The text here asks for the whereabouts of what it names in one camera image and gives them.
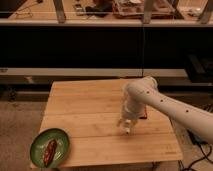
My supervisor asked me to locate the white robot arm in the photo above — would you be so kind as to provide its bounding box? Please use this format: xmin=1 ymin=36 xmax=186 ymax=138
xmin=118 ymin=76 xmax=213 ymax=144

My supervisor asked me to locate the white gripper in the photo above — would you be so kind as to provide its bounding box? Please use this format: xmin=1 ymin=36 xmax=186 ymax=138
xmin=117 ymin=113 xmax=138 ymax=128

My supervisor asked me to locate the dark red snack bar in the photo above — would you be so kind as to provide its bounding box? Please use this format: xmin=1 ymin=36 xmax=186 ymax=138
xmin=140 ymin=110 xmax=147 ymax=119

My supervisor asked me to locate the clutter tray on shelf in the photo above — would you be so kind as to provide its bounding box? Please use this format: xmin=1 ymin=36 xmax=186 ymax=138
xmin=112 ymin=0 xmax=175 ymax=18

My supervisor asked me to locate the dark device on shelf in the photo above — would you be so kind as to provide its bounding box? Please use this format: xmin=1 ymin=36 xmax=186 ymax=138
xmin=85 ymin=3 xmax=112 ymax=17

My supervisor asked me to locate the wooden table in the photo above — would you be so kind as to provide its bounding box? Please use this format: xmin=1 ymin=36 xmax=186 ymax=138
xmin=30 ymin=79 xmax=182 ymax=168

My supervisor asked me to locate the black cable on floor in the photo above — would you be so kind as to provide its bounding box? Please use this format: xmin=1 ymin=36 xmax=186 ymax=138
xmin=178 ymin=143 xmax=213 ymax=171

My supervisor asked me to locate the green plate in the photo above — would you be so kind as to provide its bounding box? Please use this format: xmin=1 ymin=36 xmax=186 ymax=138
xmin=30 ymin=128 xmax=70 ymax=168

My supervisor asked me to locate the red-brown food on plate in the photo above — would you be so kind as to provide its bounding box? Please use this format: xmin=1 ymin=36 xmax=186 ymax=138
xmin=43 ymin=139 xmax=57 ymax=167

